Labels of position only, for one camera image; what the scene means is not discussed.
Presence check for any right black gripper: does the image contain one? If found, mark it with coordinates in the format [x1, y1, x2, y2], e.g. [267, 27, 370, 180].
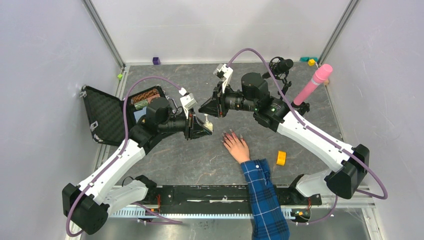
[199, 81, 257, 118]

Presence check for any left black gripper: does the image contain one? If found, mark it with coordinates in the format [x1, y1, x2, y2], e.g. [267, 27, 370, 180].
[158, 106, 212, 141]

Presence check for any small nail polish bottle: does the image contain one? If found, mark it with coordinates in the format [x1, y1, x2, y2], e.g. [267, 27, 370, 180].
[203, 121, 213, 132]

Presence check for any white nail polish brush cap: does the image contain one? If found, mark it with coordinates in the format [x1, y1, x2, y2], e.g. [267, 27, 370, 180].
[204, 113, 209, 124]

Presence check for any blue plaid sleeve forearm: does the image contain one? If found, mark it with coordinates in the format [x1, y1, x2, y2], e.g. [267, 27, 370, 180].
[240, 159, 290, 240]

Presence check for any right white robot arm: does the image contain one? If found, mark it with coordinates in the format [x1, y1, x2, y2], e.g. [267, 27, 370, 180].
[199, 72, 370, 204]

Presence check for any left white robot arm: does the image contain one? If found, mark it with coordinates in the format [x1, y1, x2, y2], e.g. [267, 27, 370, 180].
[62, 95, 213, 237]

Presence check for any person hand with painted nails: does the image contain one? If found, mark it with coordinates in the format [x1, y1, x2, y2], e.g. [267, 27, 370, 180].
[222, 131, 251, 164]

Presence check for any purple cube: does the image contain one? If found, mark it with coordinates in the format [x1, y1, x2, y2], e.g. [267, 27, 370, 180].
[152, 56, 161, 66]

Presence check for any black microphone on tripod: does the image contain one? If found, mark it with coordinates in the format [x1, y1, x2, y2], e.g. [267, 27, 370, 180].
[268, 56, 294, 95]

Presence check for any yellow block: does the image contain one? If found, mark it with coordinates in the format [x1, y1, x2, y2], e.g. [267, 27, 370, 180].
[276, 150, 287, 166]

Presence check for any black poker chip case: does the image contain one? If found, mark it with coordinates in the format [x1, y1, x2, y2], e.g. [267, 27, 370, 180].
[79, 85, 169, 147]

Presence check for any teal block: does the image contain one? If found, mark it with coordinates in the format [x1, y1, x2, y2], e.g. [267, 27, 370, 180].
[299, 57, 319, 62]

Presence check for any small yellow cube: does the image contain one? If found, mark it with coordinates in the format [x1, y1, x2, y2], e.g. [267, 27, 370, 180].
[307, 58, 316, 66]

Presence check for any pink foam cylinder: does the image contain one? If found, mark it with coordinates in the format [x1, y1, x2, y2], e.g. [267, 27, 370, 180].
[293, 64, 333, 106]

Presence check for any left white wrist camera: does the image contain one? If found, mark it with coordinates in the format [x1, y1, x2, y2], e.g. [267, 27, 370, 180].
[178, 87, 197, 119]

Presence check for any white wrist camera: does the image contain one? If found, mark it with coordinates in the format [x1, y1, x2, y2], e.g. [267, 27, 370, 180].
[213, 63, 234, 94]
[178, 87, 197, 119]

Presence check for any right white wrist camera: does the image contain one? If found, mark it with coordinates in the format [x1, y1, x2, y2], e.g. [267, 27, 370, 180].
[213, 63, 234, 94]

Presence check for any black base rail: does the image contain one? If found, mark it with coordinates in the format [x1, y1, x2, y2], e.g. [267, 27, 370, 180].
[122, 184, 323, 216]

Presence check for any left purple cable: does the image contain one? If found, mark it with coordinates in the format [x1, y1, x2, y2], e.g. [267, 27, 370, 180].
[65, 76, 188, 238]

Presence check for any purple cable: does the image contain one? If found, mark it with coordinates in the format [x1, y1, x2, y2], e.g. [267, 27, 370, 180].
[226, 47, 389, 226]
[65, 76, 188, 238]

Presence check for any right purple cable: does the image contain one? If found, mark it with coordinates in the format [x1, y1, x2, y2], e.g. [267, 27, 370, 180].
[226, 47, 389, 226]

